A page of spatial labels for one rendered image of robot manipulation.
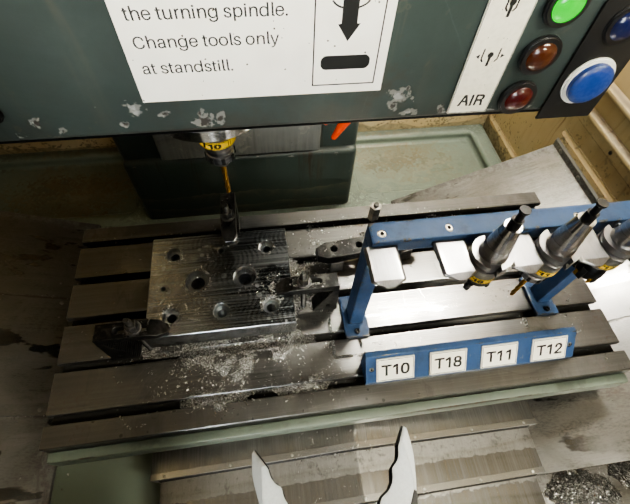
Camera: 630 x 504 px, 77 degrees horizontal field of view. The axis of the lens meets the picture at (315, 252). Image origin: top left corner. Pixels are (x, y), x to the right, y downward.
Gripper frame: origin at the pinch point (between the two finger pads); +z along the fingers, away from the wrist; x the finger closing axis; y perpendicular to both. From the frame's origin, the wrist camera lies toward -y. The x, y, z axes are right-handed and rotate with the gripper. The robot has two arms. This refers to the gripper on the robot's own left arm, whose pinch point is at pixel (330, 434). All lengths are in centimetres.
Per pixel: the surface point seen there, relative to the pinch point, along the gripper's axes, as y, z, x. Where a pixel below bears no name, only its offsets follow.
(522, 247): 8.4, 23.0, 35.3
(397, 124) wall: 65, 119, 54
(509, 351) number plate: 36, 14, 43
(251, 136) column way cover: 33, 82, -5
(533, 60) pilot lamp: -27.7, 16.6, 14.5
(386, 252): 8.4, 24.9, 13.8
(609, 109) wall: 25, 72, 92
